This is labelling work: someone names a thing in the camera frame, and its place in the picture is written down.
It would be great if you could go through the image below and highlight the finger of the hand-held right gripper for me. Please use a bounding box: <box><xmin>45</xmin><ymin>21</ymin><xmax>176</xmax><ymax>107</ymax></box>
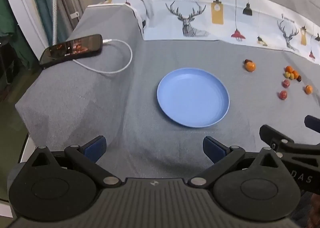
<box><xmin>304</xmin><ymin>115</ymin><xmax>320</xmax><ymax>134</ymax></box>
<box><xmin>259</xmin><ymin>124</ymin><xmax>320</xmax><ymax>161</ymax></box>

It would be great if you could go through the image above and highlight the white panel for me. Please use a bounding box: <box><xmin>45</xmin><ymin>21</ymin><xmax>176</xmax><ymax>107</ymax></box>
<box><xmin>0</xmin><ymin>0</ymin><xmax>49</xmax><ymax>52</ymax></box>

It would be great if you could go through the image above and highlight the deer print duvet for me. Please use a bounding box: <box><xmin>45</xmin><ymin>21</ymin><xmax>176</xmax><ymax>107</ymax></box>
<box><xmin>87</xmin><ymin>0</ymin><xmax>320</xmax><ymax>66</ymax></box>

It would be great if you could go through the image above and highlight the black smartphone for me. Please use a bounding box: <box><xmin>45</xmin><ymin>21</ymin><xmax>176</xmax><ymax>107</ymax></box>
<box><xmin>39</xmin><ymin>34</ymin><xmax>103</xmax><ymax>69</ymax></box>

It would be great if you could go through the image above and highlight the metal pole with braided hose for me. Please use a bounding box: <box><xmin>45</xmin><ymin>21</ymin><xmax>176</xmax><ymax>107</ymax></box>
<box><xmin>49</xmin><ymin>0</ymin><xmax>60</xmax><ymax>45</ymax></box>

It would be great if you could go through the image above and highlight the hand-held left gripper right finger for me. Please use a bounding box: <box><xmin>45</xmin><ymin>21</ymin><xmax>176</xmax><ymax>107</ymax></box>
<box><xmin>187</xmin><ymin>136</ymin><xmax>283</xmax><ymax>189</ymax></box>

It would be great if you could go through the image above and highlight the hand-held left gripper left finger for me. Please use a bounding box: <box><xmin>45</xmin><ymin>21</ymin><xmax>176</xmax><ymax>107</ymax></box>
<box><xmin>30</xmin><ymin>135</ymin><xmax>122</xmax><ymax>189</ymax></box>

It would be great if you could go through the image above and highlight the grey bed sheet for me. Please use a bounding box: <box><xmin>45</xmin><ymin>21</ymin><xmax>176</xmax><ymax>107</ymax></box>
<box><xmin>15</xmin><ymin>5</ymin><xmax>320</xmax><ymax>186</ymax></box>

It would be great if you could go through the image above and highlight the blue plate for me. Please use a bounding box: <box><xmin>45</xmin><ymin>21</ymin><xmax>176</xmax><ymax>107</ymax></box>
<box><xmin>157</xmin><ymin>68</ymin><xmax>230</xmax><ymax>128</ymax></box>

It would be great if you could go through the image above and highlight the white charging cable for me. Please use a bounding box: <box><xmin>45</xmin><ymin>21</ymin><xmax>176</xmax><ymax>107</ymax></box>
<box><xmin>72</xmin><ymin>39</ymin><xmax>133</xmax><ymax>75</ymax></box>

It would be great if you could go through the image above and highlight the large orange tangerine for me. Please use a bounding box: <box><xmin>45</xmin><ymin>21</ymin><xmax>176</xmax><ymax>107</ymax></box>
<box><xmin>244</xmin><ymin>61</ymin><xmax>257</xmax><ymax>73</ymax></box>

